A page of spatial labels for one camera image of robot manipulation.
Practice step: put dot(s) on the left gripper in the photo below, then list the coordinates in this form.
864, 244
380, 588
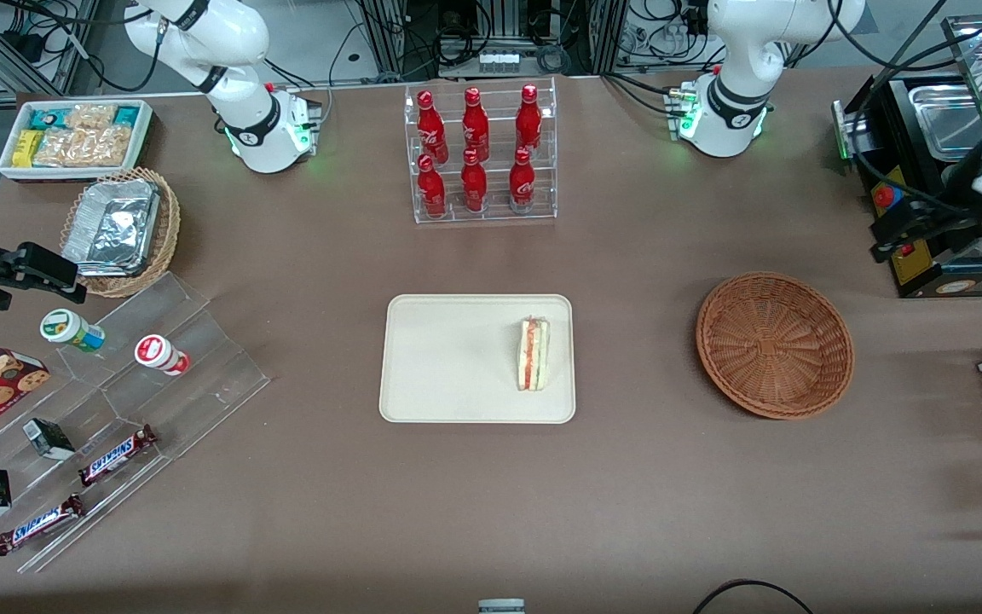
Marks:
944, 219

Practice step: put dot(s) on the triangular sandwich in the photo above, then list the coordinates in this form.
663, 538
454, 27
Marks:
534, 354

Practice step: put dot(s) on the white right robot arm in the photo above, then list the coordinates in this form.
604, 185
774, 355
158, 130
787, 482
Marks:
244, 128

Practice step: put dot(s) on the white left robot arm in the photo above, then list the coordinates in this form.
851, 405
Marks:
734, 111

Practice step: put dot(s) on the light wicker basket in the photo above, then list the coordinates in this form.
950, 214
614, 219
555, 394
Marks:
169, 230

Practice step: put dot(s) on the brown wicker basket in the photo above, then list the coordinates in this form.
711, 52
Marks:
772, 345

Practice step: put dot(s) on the cream plastic tray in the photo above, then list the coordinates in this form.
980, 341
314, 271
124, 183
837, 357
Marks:
457, 358

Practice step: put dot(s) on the black food warmer machine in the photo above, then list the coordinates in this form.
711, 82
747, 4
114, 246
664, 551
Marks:
913, 273

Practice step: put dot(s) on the green lid yogurt cup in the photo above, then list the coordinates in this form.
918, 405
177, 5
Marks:
69, 328

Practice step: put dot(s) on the aluminium foil container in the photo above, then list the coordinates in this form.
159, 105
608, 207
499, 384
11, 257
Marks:
112, 226

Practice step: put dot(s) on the white snack bin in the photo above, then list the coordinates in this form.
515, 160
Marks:
14, 170

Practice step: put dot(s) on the steel warmer pan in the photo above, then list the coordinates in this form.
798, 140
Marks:
943, 119

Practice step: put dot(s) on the yellow snack packet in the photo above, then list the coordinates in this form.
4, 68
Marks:
26, 149

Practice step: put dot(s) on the clear cracker packet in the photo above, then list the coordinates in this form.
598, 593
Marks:
60, 147
90, 117
109, 145

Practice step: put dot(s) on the red lid yogurt cup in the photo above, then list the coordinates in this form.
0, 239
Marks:
158, 352

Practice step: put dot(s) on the teal snack packet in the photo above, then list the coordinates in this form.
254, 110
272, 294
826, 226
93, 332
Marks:
48, 118
127, 115

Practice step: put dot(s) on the clear acrylic stepped display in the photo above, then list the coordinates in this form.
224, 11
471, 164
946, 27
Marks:
201, 375

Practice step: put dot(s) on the snickers chocolate bar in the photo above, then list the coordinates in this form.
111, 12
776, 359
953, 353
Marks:
39, 524
116, 454

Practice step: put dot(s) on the red cola bottle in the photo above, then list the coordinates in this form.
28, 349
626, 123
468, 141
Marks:
431, 128
475, 126
473, 183
430, 189
528, 121
522, 181

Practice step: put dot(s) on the clear acrylic bottle rack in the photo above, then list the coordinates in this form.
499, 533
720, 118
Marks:
495, 213

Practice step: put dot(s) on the white power strip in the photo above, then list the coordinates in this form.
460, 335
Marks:
499, 61

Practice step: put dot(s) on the grey device edge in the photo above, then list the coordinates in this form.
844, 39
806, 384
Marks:
501, 606

